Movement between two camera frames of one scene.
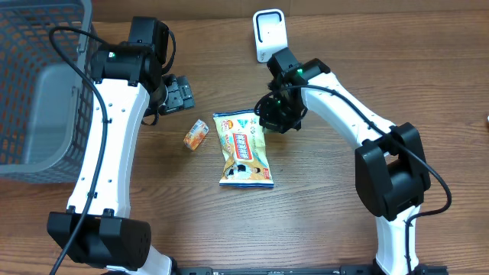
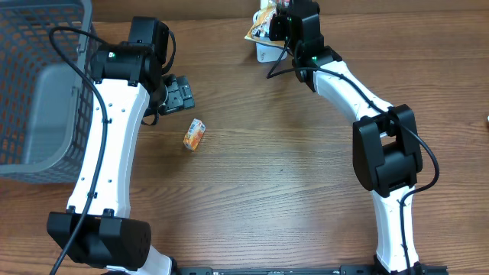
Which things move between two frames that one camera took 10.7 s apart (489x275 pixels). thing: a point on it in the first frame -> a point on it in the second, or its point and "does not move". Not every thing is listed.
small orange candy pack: x=196 y=134 does not move
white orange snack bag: x=246 y=161 -> x=260 y=30
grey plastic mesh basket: x=46 y=103 does not move
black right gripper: x=267 y=121 -> x=274 y=21
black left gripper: x=182 y=96 does not move
